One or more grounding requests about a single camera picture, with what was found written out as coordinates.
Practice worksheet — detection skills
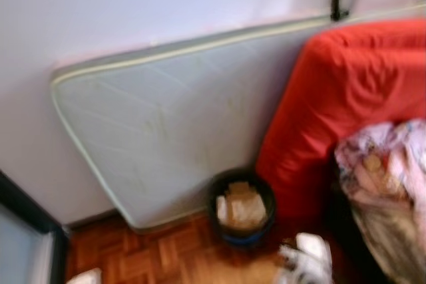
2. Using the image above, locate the pink cartoon print blanket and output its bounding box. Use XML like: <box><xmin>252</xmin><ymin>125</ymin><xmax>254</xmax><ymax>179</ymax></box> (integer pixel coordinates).
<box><xmin>334</xmin><ymin>119</ymin><xmax>426</xmax><ymax>212</ymax></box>

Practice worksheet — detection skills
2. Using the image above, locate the thick red cushion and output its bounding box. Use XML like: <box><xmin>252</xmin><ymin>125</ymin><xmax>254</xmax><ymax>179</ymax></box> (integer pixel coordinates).
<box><xmin>256</xmin><ymin>19</ymin><xmax>426</xmax><ymax>225</ymax></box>

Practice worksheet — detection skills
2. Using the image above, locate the grey floral bedspread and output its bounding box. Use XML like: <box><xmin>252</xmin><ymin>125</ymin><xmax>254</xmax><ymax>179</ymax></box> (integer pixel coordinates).
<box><xmin>349</xmin><ymin>194</ymin><xmax>426</xmax><ymax>284</ymax></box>

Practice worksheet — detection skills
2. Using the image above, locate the crumpled waste paper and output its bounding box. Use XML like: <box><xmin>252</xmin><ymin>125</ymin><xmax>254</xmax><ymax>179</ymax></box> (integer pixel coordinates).
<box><xmin>216</xmin><ymin>181</ymin><xmax>269</xmax><ymax>230</ymax></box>

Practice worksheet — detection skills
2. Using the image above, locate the black round waste bin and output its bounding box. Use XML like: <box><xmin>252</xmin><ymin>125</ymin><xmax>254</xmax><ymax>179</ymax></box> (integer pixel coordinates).
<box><xmin>206</xmin><ymin>168</ymin><xmax>277</xmax><ymax>246</ymax></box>

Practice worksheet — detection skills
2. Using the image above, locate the pale quilted mattress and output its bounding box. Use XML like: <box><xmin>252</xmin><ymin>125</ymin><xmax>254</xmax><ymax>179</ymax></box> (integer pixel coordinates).
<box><xmin>50</xmin><ymin>3</ymin><xmax>426</xmax><ymax>233</ymax></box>

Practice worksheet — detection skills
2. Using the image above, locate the dark framed cabinet door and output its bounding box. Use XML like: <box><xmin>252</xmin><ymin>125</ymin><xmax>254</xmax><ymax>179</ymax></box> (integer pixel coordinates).
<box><xmin>0</xmin><ymin>171</ymin><xmax>67</xmax><ymax>284</ymax></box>

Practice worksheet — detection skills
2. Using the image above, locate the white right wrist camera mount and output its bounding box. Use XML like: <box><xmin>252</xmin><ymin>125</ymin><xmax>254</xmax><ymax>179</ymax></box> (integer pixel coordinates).
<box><xmin>295</xmin><ymin>232</ymin><xmax>332</xmax><ymax>265</ymax></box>

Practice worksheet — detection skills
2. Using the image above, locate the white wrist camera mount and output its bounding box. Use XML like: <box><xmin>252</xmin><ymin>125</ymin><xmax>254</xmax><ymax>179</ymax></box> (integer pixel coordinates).
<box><xmin>295</xmin><ymin>232</ymin><xmax>332</xmax><ymax>265</ymax></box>
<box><xmin>67</xmin><ymin>268</ymin><xmax>103</xmax><ymax>284</ymax></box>

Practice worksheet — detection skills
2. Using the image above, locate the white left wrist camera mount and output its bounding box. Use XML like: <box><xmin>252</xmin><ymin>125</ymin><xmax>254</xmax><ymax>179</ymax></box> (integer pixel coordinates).
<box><xmin>67</xmin><ymin>268</ymin><xmax>103</xmax><ymax>284</ymax></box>

